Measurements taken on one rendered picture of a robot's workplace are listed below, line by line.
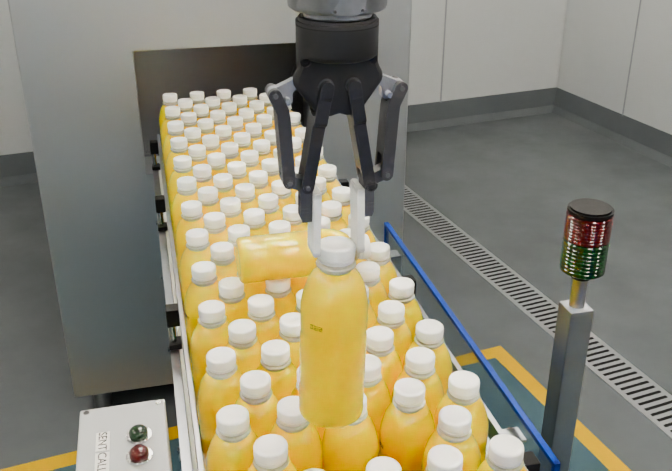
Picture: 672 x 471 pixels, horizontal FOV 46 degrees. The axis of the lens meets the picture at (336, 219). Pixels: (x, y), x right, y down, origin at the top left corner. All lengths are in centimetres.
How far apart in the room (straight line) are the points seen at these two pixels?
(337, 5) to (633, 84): 479
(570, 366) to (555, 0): 473
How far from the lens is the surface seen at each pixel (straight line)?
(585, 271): 117
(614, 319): 340
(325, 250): 79
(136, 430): 96
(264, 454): 92
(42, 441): 279
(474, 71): 560
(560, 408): 131
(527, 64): 583
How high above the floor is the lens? 171
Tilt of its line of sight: 25 degrees down
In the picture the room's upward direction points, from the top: straight up
